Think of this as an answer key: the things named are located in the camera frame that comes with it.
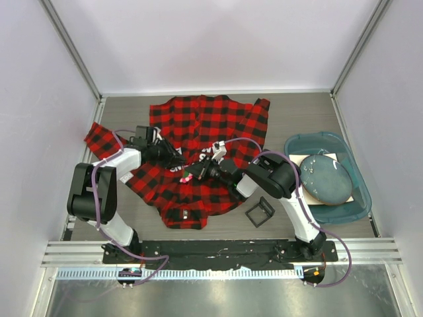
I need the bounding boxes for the red black plaid shirt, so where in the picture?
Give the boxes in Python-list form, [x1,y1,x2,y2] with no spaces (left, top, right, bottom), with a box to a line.
[83,94,272,230]

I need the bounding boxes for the teal plastic bin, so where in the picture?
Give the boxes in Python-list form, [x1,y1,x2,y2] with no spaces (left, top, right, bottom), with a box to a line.
[284,131,371,225]

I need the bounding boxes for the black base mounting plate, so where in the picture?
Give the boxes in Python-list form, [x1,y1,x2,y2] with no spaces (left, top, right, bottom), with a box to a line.
[102,238,340,269]

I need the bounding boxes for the aluminium front rail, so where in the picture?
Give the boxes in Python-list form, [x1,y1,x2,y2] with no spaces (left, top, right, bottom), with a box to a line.
[42,238,402,271]

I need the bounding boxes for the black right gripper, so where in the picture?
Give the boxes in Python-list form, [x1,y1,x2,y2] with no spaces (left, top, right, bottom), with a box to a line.
[186,155,231,188]

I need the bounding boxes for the blue round ceramic plate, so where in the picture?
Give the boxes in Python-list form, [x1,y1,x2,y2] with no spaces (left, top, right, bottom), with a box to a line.
[299,154,354,206]

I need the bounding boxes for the small black square frame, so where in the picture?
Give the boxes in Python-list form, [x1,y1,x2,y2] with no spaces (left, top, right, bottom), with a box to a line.
[245,196,276,228]

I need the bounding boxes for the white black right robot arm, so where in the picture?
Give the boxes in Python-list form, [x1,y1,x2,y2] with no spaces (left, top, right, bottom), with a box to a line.
[186,150,327,261]

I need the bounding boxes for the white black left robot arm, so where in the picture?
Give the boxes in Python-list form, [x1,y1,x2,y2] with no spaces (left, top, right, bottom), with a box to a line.
[67,125,186,264]

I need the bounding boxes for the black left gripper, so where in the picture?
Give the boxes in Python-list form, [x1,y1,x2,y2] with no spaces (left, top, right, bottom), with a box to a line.
[147,139,186,170]

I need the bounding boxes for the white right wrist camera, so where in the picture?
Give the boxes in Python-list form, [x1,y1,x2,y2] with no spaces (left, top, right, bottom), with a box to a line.
[212,141,227,163]

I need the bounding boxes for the pink white flower brooch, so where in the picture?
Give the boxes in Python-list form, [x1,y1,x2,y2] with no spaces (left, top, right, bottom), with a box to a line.
[180,174,192,184]

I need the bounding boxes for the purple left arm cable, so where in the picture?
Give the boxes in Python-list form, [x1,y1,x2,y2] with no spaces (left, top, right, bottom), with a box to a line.
[91,128,171,287]

